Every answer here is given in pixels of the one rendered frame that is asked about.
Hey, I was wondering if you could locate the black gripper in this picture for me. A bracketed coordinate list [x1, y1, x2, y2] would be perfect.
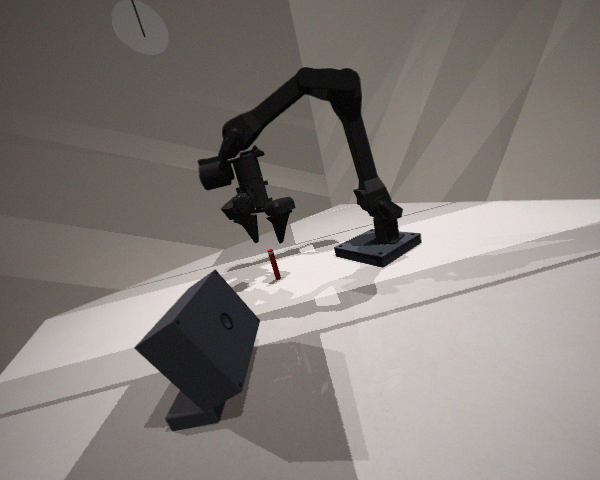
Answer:
[233, 177, 295, 243]

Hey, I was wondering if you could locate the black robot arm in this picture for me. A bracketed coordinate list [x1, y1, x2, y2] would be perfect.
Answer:
[197, 67, 405, 244]

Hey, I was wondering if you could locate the dark red peg with grey band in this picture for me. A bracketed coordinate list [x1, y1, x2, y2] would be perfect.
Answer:
[267, 249, 281, 280]

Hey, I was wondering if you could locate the grey sloped panel with hole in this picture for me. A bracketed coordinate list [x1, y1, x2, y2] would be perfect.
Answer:
[134, 270, 260, 431]

